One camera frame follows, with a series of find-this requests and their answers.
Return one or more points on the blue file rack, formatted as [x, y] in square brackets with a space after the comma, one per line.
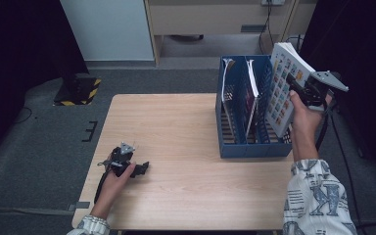
[254, 150]

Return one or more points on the black curtain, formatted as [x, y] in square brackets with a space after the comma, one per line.
[365, 49]
[19, 65]

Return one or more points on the black floor tape mark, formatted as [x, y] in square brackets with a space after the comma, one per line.
[93, 130]

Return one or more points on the white picture magazine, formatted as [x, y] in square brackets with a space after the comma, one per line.
[282, 98]

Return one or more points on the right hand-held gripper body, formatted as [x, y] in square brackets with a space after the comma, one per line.
[318, 94]

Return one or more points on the grey tape piece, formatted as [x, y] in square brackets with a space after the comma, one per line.
[80, 206]

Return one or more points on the magazine with red print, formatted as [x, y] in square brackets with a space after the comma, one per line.
[230, 114]

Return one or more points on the purple magazine with white spine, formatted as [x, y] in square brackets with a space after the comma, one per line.
[252, 107]

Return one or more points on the person's left hand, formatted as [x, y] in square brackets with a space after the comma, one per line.
[114, 186]

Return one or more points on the black yellow striped stand base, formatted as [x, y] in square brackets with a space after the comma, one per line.
[78, 94]

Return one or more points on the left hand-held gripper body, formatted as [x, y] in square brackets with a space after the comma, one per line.
[121, 160]

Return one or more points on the person's right hand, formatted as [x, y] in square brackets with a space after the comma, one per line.
[306, 120]

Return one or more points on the white power strip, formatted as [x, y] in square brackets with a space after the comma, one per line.
[272, 2]

